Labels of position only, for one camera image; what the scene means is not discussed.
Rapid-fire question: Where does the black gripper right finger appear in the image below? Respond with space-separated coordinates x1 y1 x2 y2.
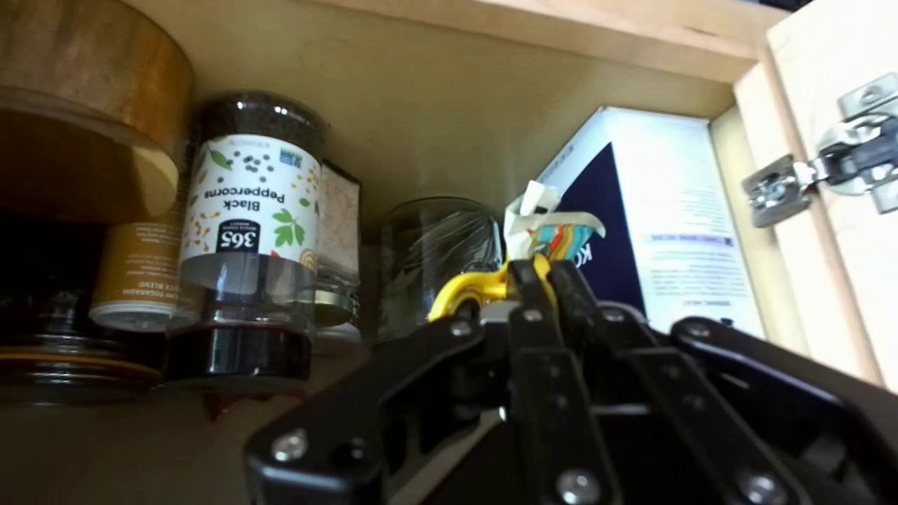
550 262 898 505

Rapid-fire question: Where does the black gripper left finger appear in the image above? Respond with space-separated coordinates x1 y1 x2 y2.
244 262 621 505

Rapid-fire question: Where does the right wooden cabinet door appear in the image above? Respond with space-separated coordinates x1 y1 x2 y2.
736 0 898 391

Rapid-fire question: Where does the metal cabinet hinge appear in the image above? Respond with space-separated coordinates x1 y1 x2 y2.
741 74 898 228

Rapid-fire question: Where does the white blue box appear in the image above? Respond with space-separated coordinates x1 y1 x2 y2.
539 106 764 336

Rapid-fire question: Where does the clear glass jar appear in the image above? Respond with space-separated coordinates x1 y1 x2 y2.
379 196 505 342

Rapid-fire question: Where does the black peppercorn grinder jar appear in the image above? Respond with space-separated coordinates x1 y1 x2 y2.
167 94 324 391

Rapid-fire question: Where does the small yellow label jar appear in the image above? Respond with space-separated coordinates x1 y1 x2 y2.
91 220 181 335

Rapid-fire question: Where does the wooden bowl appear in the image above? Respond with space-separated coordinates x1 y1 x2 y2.
0 0 193 223

